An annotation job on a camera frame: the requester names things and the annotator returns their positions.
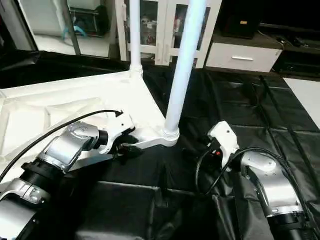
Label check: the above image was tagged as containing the white glass door cabinet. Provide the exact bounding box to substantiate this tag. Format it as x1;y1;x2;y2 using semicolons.
114;0;224;69

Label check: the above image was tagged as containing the white plastic table top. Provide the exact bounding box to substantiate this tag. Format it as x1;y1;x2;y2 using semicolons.
0;69;181;172

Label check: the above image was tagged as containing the white drawer unit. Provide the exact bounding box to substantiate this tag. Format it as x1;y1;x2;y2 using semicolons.
204;42;284;74

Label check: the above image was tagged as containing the dark low tv stand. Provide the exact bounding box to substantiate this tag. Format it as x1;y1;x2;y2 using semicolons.
272;22;320;79

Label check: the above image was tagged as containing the clear plastic storage box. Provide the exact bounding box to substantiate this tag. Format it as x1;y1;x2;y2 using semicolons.
67;5;111;37

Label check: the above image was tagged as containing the black speaker box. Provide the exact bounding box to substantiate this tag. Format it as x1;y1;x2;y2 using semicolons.
219;0;261;40

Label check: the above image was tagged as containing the black mat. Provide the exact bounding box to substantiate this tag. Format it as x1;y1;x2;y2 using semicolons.
0;49;320;240

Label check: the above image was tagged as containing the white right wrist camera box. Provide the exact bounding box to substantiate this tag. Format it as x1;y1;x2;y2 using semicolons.
207;120;241;171

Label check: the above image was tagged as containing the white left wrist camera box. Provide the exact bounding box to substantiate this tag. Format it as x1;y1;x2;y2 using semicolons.
97;112;136;155

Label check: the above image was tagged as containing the white plastic table leg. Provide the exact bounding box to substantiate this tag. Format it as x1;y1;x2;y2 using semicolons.
127;0;146;79
162;0;209;141

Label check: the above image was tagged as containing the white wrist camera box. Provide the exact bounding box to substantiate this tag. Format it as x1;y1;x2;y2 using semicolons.
207;120;241;171
97;112;136;155

